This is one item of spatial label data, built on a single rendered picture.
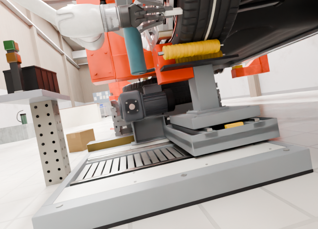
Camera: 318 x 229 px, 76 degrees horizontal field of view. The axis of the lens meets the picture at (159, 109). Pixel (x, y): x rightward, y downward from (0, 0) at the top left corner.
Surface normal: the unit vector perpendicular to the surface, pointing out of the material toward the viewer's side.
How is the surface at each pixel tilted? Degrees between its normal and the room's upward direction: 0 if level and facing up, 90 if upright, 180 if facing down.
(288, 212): 0
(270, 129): 90
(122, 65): 90
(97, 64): 90
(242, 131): 90
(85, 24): 125
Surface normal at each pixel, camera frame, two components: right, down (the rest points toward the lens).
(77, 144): -0.27, 0.07
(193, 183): 0.17, 0.00
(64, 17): -0.05, 0.08
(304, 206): -0.18, -0.98
